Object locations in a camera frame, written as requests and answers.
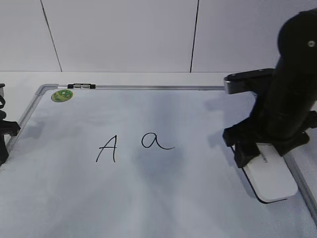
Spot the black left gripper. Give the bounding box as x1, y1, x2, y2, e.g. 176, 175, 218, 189
0, 110, 20, 165

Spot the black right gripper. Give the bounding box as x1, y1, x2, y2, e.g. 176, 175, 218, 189
223, 91, 317, 168

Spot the white board eraser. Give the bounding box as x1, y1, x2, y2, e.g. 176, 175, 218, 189
243, 143, 298, 203

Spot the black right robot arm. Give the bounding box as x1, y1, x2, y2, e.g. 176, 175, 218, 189
223, 9, 317, 168

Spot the round green magnet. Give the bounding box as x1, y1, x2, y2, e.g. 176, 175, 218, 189
51, 89, 74, 103

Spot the white board with aluminium frame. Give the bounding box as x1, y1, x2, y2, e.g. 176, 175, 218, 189
0, 88, 317, 238

